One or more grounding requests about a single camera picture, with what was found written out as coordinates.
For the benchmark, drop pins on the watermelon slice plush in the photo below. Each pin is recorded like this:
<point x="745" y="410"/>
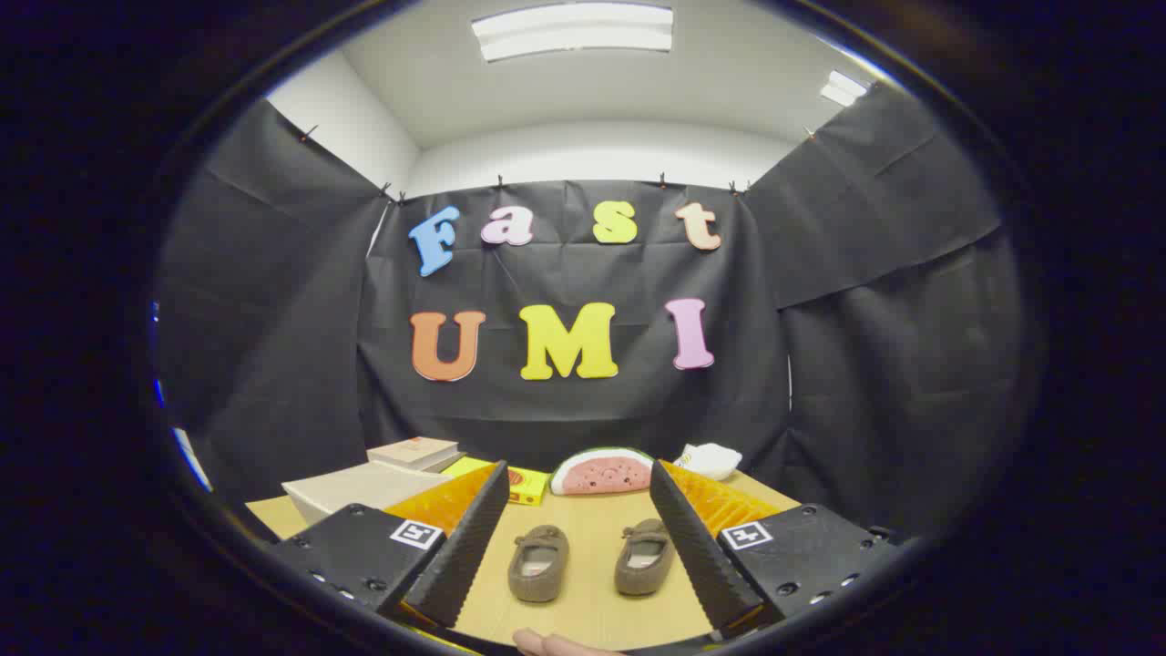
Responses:
<point x="601" y="472"/>

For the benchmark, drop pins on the yellow book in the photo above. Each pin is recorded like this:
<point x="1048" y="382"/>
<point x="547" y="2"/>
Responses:
<point x="528" y="487"/>

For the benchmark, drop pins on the black backdrop cloth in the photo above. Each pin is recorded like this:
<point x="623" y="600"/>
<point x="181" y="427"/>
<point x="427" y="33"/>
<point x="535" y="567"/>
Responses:
<point x="847" y="364"/>

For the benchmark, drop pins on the small ceiling light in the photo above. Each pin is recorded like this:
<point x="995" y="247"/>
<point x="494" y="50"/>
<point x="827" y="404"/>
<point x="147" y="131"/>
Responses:
<point x="843" y="88"/>

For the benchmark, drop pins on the long ceiling light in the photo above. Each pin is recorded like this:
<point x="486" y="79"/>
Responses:
<point x="574" y="29"/>

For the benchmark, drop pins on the brown fuzzy shoe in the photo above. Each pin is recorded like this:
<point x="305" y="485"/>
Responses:
<point x="537" y="583"/>
<point x="642" y="574"/>

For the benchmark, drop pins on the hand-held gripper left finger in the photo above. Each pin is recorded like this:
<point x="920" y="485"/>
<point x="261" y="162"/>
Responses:
<point x="469" y="547"/>

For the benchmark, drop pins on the white plush toy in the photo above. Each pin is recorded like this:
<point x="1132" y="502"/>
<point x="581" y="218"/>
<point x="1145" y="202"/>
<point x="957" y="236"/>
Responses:
<point x="709" y="460"/>

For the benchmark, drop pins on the beige storage box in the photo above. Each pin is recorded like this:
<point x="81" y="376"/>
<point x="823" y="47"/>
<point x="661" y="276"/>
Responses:
<point x="355" y="487"/>

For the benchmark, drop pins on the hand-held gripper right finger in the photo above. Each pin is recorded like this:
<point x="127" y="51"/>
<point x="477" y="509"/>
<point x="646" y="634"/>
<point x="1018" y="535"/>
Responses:
<point x="697" y="556"/>

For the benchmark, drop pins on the grey book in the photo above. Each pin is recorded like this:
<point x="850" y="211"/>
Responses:
<point x="451" y="463"/>

